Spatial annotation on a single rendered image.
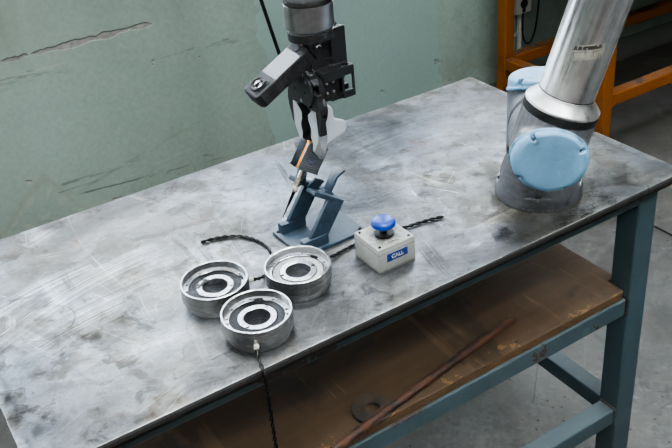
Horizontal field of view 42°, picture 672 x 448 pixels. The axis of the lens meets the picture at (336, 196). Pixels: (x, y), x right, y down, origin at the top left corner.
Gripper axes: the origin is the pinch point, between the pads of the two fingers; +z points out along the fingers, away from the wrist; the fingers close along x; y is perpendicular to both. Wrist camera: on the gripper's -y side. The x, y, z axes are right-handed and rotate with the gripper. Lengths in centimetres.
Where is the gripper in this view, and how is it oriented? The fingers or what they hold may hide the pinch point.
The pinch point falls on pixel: (311, 149)
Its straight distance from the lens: 142.9
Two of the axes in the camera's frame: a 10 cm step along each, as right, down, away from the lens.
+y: 8.3, -3.4, 4.5
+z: 0.8, 8.6, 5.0
